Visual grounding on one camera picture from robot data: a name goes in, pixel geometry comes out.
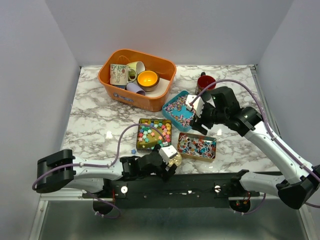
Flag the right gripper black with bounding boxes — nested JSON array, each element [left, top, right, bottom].
[[189, 99, 228, 136]]

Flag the gold round lid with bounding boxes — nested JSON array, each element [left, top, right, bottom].
[[167, 152, 182, 167]]

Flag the gold tin round lollipops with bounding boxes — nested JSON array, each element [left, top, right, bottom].
[[177, 132, 217, 163]]

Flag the teal tin swirl lollipops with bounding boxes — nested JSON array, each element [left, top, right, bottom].
[[162, 90, 195, 132]]

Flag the gold tin star candies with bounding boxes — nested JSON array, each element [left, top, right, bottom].
[[136, 118, 172, 153]]

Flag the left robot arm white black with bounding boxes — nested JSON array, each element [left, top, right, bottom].
[[32, 145, 182, 198]]

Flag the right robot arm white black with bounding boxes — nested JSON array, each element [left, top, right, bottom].
[[185, 86, 320, 210]]

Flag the black red skull mug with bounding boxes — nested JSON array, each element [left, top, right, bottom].
[[195, 71, 216, 101]]

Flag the orange plastic bin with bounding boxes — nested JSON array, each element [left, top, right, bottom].
[[97, 48, 177, 112]]

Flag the yellow inside dark cup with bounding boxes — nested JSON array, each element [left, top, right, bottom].
[[136, 70, 160, 92]]

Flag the lavender cup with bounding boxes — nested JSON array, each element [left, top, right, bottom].
[[125, 82, 146, 96]]

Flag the pale green mug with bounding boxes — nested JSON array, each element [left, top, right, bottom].
[[127, 61, 146, 82]]

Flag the illustrated white mug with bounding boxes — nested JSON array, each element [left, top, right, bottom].
[[110, 64, 129, 86]]

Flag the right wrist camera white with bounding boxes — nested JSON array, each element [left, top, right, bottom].
[[185, 94, 205, 118]]

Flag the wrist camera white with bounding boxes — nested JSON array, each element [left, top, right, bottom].
[[185, 94, 205, 118], [158, 145, 178, 164]]

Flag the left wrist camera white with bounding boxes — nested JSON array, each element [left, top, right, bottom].
[[158, 145, 178, 164]]

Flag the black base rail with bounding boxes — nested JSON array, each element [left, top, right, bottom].
[[82, 171, 281, 210]]

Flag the aluminium frame rail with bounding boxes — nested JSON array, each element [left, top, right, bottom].
[[40, 189, 83, 201]]

